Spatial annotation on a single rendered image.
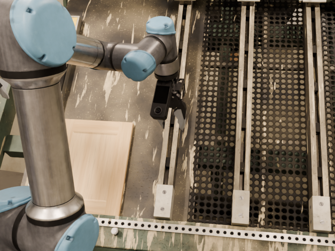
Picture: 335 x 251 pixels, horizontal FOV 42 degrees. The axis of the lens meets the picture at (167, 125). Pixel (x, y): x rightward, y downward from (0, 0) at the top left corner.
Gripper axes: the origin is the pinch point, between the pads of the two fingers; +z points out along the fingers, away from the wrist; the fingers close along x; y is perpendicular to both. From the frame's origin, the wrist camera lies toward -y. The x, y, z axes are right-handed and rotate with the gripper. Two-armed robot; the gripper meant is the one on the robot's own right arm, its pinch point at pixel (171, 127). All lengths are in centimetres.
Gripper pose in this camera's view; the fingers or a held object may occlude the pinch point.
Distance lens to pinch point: 133.9
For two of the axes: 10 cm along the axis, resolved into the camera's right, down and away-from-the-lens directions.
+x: -9.6, -0.9, 2.7
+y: 2.6, -6.5, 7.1
